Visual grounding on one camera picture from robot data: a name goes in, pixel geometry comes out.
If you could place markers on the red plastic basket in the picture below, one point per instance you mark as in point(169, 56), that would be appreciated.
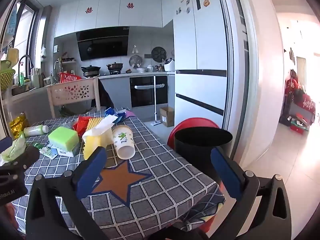
point(70, 77)

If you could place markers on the round dark hanging pan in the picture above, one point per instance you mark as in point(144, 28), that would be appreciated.
point(159, 54)

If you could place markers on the gold foil bag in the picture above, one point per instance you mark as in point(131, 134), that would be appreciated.
point(17, 125)

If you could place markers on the grey checked star tablecloth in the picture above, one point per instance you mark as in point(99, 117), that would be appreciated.
point(162, 175)

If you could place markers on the light green plastic wrapper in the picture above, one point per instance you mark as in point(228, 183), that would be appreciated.
point(13, 148)

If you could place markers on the white paper cup green print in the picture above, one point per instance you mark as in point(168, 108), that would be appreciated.
point(123, 140)

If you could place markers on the round silver steamer rack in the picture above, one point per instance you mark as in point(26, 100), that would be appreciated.
point(135, 61)

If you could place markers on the white paper tissue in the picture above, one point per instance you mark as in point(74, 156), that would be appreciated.
point(102, 126)

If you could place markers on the blue and white packaging bag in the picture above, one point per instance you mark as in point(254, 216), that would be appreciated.
point(110, 112)

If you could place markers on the red printed gift box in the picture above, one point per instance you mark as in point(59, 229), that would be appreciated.
point(303, 103)

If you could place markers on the red plastic stool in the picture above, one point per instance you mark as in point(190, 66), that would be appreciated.
point(192, 123)

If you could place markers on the kitchen window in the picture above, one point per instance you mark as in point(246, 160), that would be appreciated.
point(23, 35)

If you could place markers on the white and blue box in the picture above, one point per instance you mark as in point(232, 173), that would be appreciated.
point(66, 151)

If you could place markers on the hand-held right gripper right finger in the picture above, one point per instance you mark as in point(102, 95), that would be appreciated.
point(225, 172)

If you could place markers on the sliding door frame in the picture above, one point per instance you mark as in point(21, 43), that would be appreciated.
point(240, 80)

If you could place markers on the red paper-cut sticker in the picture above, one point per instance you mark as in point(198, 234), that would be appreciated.
point(129, 5)
point(88, 10)

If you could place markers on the yellow plastic container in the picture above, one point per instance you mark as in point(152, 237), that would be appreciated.
point(13, 54)

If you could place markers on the hanging white plastic bag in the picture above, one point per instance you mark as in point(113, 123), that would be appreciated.
point(44, 52)

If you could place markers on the black plastic bag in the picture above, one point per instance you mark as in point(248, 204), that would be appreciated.
point(105, 95)

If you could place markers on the dark cooking pot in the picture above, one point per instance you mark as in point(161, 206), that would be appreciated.
point(115, 66)

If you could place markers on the orange round fridge magnet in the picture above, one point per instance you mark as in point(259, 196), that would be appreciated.
point(206, 3)

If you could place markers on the red plastic bag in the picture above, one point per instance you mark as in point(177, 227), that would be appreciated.
point(81, 125)

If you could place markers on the green plastic colander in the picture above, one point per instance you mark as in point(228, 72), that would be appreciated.
point(6, 78)

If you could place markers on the white mop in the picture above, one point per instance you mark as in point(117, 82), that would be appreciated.
point(154, 97)

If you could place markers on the black range hood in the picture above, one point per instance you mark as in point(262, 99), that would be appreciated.
point(102, 45)

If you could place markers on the white rice cooker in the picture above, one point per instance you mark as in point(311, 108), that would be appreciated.
point(169, 65)

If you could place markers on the black kitchen faucet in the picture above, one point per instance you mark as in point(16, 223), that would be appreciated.
point(21, 61)

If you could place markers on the black wok with lid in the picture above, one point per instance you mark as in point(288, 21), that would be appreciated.
point(90, 70)

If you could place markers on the cream cut-out storage rack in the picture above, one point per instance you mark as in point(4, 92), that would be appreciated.
point(72, 91)

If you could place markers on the black trash bin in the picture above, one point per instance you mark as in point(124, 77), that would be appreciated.
point(200, 150)

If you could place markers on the cardboard box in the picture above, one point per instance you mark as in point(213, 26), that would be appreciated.
point(167, 116)

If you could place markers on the green sponge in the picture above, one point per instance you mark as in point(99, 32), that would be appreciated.
point(62, 136)

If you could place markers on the black built-in oven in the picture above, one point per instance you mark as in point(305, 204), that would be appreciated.
point(145, 95)

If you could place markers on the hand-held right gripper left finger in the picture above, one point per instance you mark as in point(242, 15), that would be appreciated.
point(92, 172)

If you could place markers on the white bowl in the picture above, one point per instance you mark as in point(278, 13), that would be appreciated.
point(141, 70)

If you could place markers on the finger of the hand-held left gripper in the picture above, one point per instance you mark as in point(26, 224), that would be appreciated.
point(28, 157)
point(5, 143)

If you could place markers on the grey kitchen counter unit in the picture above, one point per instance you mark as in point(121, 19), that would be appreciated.
point(117, 90)

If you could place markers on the white refrigerator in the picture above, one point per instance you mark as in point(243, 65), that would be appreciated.
point(200, 42)

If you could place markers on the white teapot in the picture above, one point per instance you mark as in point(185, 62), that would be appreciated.
point(150, 68)

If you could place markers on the white wall cabinets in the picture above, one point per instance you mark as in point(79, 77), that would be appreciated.
point(110, 15)

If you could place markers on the green leafy vegetables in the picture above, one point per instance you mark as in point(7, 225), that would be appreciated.
point(66, 111)

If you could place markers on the white plastic bottle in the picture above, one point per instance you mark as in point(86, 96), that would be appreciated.
point(35, 130)

